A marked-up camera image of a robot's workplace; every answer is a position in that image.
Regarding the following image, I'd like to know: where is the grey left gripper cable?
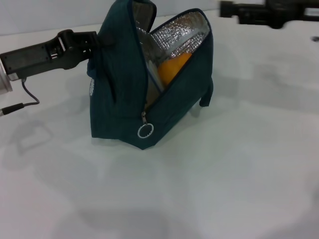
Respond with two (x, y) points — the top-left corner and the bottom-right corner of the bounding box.
(0, 78), (40, 117)

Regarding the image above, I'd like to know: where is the orange pear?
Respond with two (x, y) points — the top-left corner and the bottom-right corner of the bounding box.
(157, 52), (193, 86)

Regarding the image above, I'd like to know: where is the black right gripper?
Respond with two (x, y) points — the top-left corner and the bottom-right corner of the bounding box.
(219, 0), (319, 30)

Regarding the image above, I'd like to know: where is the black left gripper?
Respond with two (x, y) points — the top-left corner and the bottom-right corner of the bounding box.
(0, 28), (117, 82)

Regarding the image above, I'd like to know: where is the dark teal insulated bag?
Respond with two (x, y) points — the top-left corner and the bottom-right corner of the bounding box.
(86, 0), (215, 151)

